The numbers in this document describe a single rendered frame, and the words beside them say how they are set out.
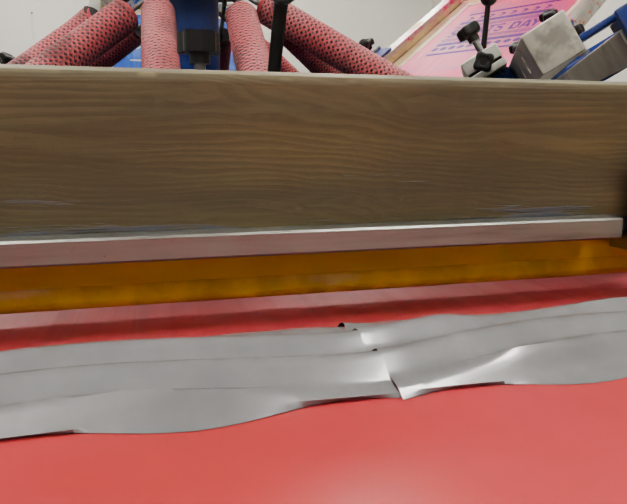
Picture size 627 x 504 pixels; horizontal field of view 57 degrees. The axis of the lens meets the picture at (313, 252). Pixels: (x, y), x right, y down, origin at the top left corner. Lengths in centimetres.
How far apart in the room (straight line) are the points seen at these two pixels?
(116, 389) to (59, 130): 11
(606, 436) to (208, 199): 17
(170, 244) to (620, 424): 16
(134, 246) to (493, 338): 14
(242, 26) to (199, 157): 65
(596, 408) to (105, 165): 19
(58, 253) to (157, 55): 59
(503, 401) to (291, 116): 14
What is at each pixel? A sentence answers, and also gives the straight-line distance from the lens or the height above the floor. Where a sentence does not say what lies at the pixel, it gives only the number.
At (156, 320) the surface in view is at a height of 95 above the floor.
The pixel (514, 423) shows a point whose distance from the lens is 18.
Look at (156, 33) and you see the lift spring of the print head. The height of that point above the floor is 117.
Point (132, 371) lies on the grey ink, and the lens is 19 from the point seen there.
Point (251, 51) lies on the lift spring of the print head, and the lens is 83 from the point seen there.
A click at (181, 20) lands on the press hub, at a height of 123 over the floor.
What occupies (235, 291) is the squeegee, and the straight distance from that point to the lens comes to 27.
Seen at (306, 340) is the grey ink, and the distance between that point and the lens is 21.
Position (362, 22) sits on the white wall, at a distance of 472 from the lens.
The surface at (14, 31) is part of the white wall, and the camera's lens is 453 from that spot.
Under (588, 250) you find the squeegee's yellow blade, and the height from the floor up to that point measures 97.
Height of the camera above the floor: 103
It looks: 11 degrees down
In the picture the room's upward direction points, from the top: straight up
